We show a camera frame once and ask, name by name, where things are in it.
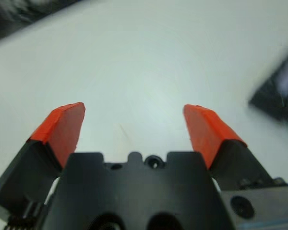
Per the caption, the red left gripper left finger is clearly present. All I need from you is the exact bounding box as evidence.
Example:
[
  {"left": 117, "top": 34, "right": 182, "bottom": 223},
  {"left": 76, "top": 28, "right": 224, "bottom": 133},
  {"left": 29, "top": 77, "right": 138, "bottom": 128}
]
[{"left": 0, "top": 102, "right": 86, "bottom": 209}]

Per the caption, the black box lid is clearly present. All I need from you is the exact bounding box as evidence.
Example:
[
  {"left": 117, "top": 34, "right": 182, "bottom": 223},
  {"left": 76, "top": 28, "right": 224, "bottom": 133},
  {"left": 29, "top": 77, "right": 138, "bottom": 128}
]
[{"left": 248, "top": 54, "right": 288, "bottom": 123}]

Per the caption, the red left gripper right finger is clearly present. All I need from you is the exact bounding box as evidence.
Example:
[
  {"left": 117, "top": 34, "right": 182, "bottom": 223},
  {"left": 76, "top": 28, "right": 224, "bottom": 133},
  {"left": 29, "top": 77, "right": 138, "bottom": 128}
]
[{"left": 183, "top": 103, "right": 275, "bottom": 192}]

